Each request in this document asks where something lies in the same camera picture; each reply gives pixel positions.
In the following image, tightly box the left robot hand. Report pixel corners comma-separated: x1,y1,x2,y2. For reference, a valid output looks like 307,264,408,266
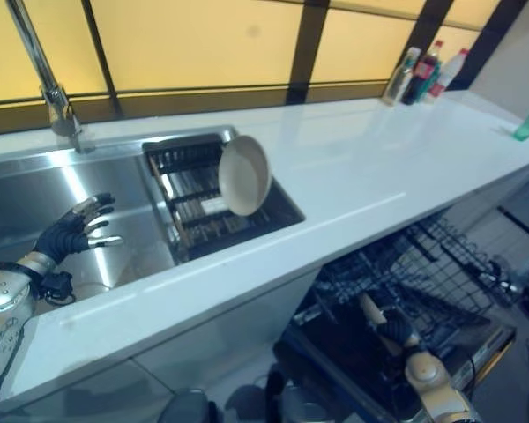
35,191,124,265

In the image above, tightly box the chrome kitchen faucet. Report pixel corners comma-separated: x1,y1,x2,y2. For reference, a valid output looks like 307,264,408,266
6,0,96,155

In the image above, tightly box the dark cola bottle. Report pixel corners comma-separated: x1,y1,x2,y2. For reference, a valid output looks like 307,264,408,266
400,40,444,107

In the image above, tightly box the pale green-label bottle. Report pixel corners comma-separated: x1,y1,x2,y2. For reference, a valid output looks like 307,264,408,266
382,47,422,107

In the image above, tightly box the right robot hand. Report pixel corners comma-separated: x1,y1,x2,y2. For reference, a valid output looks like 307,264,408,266
357,292,420,356

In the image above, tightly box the white round plate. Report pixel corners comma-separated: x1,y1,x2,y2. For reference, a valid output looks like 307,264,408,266
218,135,273,217

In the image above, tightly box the clear red-cap bottle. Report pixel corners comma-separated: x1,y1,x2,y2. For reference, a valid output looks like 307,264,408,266
424,48,470,106

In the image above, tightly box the stainless steel sink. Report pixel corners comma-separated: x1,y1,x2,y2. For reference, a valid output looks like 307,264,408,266
0,124,308,315

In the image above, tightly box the black dish drying rack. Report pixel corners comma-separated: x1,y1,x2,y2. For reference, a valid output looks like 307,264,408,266
143,135,306,263

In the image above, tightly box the black wire dishwasher rack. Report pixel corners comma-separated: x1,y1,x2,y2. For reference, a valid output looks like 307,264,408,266
309,212,519,349

